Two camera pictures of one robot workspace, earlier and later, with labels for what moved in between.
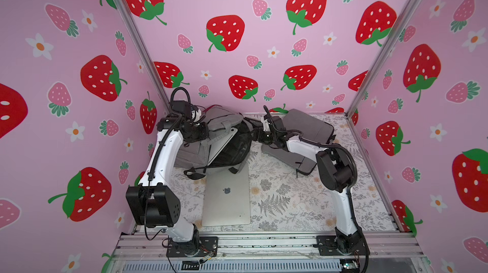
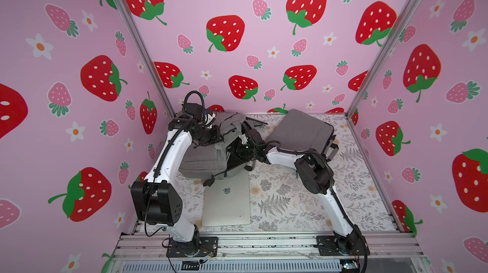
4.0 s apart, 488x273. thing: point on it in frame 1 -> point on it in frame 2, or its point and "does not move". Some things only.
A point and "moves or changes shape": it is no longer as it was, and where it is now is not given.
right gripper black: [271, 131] -> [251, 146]
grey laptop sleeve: [311, 127] does not move
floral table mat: [283, 199] does not move
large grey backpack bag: [194, 153] moves or changes shape
